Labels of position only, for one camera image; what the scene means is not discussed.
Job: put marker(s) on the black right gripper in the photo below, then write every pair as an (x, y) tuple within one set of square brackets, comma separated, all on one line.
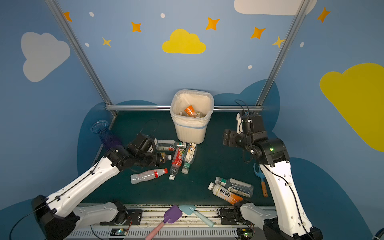
[(229, 138)]

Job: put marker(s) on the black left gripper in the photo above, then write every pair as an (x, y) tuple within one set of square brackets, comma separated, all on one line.
[(156, 156)]

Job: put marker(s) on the clear square bottle green label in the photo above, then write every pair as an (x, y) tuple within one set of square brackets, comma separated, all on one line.
[(169, 145)]

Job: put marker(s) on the red gold energy drink bottle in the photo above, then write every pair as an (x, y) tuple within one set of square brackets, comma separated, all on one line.
[(165, 157)]

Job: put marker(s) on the red label clear bottle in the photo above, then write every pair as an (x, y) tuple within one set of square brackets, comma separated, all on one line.
[(176, 163)]

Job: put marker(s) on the clear bottle bird label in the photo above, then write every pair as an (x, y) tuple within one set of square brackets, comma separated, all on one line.
[(189, 157)]

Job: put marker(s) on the orange white tea bottle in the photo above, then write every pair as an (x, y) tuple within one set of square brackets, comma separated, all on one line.
[(190, 111)]

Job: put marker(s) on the orange milk tea bottle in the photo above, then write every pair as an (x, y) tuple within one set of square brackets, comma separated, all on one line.
[(224, 194)]

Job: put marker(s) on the lime label square bottle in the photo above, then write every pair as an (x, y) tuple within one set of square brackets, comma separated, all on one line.
[(197, 114)]

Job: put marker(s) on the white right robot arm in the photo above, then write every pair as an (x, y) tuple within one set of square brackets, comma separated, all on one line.
[(291, 221)]

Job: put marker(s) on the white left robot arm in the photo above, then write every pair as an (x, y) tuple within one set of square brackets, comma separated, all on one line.
[(59, 215)]

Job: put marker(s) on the white bin liner bag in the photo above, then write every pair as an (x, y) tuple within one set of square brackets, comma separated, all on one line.
[(201, 101)]

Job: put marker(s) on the white ribbed trash bin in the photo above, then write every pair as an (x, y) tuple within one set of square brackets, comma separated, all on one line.
[(190, 135)]

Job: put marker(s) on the purple ribbed plastic vase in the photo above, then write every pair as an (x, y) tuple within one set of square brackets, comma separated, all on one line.
[(105, 136)]

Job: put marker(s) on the purple pink spatula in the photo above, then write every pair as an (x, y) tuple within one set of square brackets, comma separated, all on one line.
[(170, 217)]

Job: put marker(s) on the teal silicone spatula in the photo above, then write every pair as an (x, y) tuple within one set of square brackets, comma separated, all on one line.
[(190, 209)]

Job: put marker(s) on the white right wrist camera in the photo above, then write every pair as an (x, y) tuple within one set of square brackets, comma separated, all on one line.
[(240, 120)]

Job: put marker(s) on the wooden handle brush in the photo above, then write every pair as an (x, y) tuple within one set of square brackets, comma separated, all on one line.
[(259, 173)]

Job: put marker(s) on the aluminium frame rail back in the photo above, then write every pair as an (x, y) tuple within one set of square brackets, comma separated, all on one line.
[(148, 108)]

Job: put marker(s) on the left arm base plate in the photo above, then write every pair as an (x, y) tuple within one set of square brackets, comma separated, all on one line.
[(132, 216)]

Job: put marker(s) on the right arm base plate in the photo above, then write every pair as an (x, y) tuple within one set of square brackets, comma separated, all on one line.
[(227, 217)]

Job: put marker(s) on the aluminium frame post right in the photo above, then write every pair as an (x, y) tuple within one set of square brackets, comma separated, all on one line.
[(285, 47)]

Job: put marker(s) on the aluminium frame post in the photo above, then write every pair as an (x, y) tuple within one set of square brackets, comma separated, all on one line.
[(73, 40), (285, 47)]

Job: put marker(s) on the aluminium frame post left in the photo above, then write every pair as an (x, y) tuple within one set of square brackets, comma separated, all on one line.
[(73, 40)]

